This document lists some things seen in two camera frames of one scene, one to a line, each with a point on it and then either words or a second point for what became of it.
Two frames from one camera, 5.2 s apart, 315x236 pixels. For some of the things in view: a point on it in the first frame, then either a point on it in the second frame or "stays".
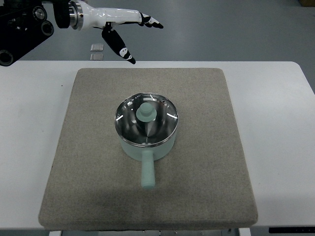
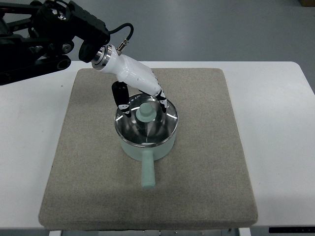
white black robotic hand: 82,16 to 130,73
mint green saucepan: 147,155 stays
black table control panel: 292,230 stays
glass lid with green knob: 146,119 stays
